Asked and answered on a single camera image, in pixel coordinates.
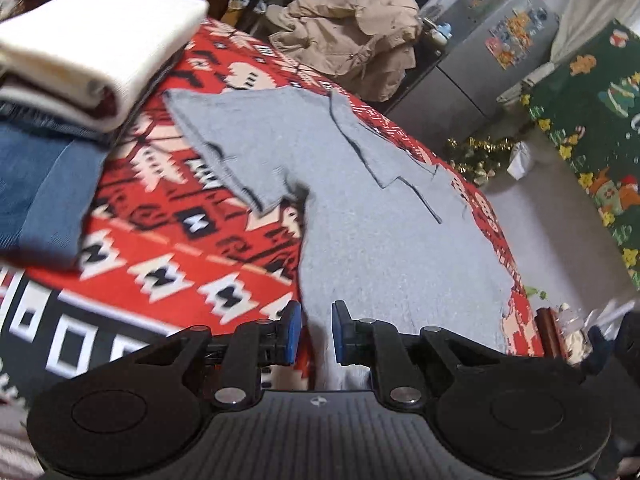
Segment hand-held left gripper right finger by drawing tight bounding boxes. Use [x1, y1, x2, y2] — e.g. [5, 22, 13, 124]
[332, 300, 507, 414]

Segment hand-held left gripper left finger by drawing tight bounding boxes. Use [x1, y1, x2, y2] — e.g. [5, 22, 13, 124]
[131, 300, 303, 413]

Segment grey ribbed polo shirt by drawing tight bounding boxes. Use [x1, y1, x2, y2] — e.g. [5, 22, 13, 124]
[162, 86, 517, 392]

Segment red patterned blanket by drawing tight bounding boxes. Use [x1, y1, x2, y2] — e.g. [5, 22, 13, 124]
[0, 16, 547, 403]

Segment small decorated Christmas tree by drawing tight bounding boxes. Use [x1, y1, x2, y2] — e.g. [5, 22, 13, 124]
[444, 134, 522, 187]

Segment white crumpled cloth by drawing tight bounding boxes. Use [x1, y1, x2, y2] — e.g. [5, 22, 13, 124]
[507, 140, 532, 182]

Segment person's dark blue clothing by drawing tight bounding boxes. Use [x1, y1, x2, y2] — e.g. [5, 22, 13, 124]
[587, 311, 640, 377]

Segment silver refrigerator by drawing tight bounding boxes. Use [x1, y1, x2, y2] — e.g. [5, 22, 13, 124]
[384, 0, 562, 134]

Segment folded blue jeans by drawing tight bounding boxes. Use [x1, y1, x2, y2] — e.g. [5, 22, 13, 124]
[0, 101, 112, 267]

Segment beige jacket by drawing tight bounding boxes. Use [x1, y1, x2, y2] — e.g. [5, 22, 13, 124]
[268, 0, 422, 104]

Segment white quilted blanket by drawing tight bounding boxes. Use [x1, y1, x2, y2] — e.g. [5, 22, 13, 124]
[0, 394, 47, 480]

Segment grey white towel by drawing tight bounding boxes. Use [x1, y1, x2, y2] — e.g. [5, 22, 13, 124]
[496, 62, 557, 104]

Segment maroon white folded garment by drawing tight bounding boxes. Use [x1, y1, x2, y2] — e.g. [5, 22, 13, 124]
[0, 74, 122, 134]

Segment colourful fridge magnets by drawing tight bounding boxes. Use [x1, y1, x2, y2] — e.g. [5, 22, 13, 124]
[484, 9, 549, 72]

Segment folded cream sweater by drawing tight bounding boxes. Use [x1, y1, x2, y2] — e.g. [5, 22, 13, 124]
[0, 0, 211, 133]

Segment cream curtain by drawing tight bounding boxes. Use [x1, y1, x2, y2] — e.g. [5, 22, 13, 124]
[549, 0, 640, 62]

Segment green festive wall banner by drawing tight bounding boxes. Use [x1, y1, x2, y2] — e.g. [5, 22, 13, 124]
[526, 19, 640, 292]

